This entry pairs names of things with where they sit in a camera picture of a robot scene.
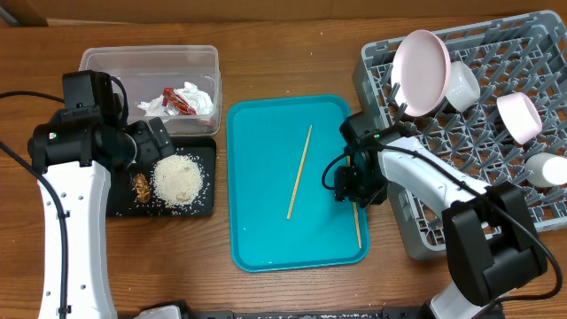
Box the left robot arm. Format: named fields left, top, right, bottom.
left=27, top=70, right=175, bottom=318

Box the red foil wrapper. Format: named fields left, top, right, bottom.
left=162, top=82, right=215, bottom=126

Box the black tray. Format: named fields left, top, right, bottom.
left=105, top=135, right=218, bottom=218

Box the teal serving tray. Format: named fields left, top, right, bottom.
left=226, top=95, right=369, bottom=272

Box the white rice pile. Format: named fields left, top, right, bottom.
left=114, top=150, right=214, bottom=217

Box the wooden chopstick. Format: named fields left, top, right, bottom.
left=346, top=155, right=362, bottom=249
left=286, top=125, right=313, bottom=221

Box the white cup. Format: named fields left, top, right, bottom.
left=524, top=152, right=567, bottom=188

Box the grey bowl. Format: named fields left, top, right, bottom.
left=446, top=61, right=480, bottom=113

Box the brown food scrap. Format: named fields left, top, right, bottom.
left=132, top=173, right=151, bottom=204

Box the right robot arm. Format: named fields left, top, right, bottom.
left=327, top=113, right=556, bottom=318

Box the clear plastic bin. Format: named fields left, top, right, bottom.
left=79, top=45, right=222, bottom=136

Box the grey dish rack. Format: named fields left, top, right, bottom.
left=353, top=11, right=566, bottom=232

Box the white plate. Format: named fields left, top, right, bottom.
left=391, top=29, right=451, bottom=117

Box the white bowl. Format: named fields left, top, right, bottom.
left=496, top=92, right=542, bottom=144

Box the white napkin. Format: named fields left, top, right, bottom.
left=136, top=82, right=215, bottom=126

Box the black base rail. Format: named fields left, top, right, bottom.
left=117, top=300, right=506, bottom=319

